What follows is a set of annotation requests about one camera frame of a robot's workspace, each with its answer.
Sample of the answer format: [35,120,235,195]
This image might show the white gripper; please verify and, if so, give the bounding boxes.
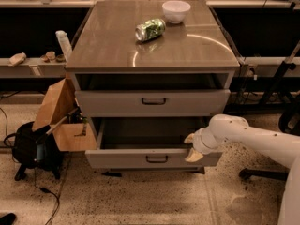
[184,127,220,162]

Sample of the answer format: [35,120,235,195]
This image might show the grey drawer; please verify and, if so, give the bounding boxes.
[75,89,230,117]
[85,117,221,171]

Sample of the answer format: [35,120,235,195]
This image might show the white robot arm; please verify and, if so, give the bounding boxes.
[184,114,300,225]

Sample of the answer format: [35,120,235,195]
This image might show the grey top drawer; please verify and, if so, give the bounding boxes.
[75,89,230,117]

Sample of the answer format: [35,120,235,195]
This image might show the grey drawer cabinet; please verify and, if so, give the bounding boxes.
[64,0,241,175]

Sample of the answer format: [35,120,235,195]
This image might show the green soda can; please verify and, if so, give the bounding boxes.
[135,19,166,42]

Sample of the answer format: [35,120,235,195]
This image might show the black stand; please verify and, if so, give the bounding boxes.
[259,40,300,106]

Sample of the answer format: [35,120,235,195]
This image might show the white bowl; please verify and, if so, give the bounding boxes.
[162,0,191,24]

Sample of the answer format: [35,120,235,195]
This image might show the black bag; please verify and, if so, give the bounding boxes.
[12,122,63,181]

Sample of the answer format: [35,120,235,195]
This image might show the white plastic bottle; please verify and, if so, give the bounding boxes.
[55,30,72,61]

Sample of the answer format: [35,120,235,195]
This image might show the small round brown object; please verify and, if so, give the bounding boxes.
[46,51,56,61]

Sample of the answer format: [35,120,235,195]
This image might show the beige stone object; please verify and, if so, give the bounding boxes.
[9,52,26,67]

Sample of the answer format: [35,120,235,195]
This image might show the black floor cable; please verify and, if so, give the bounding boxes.
[33,167,61,225]

